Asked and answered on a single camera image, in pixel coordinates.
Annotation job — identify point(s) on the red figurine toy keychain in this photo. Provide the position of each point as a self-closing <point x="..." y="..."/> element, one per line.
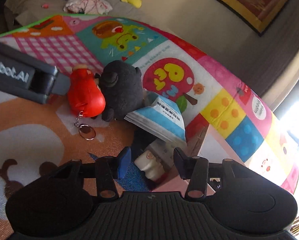
<point x="85" y="99"/>

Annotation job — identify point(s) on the colourful cartoon play mat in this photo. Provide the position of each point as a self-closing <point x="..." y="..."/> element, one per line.
<point x="35" y="137"/>

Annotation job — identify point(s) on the grey sofa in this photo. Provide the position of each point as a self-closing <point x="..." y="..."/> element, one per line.
<point x="30" y="11"/>

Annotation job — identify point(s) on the black plush bear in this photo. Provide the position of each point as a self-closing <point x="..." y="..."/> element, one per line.
<point x="122" y="88"/>

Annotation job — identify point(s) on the blue white tissue pack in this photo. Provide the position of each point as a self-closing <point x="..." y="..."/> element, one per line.
<point x="160" y="117"/>

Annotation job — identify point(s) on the white small bottle toy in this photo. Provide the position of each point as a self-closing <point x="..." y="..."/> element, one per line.
<point x="149" y="164"/>

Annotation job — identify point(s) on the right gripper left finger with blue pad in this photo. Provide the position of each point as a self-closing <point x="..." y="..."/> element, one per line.
<point x="108" y="169"/>

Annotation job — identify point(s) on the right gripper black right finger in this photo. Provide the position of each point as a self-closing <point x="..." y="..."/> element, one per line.
<point x="193" y="169"/>

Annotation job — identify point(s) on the pink cardboard box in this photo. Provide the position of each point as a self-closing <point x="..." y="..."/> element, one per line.
<point x="206" y="143"/>

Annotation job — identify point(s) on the white pink crumpled cloth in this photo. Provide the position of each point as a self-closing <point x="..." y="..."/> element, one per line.
<point x="88" y="7"/>

